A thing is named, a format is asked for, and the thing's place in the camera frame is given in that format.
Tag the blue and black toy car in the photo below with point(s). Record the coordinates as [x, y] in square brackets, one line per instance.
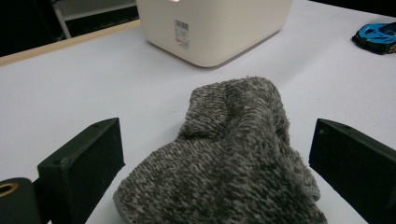
[376, 35]

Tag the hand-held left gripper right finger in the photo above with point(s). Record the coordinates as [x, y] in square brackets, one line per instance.
[351, 161]

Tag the grey fluffy cloth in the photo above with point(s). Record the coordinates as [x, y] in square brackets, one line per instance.
[230, 155]

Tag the white plastic storage box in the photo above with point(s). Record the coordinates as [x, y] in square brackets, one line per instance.
[218, 28]

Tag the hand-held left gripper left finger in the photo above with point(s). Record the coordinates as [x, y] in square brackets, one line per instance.
[84, 161]

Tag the wooden table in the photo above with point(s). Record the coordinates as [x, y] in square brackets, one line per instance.
[62, 43]

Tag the white metal stand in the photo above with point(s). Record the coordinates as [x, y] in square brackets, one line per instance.
[93, 7]

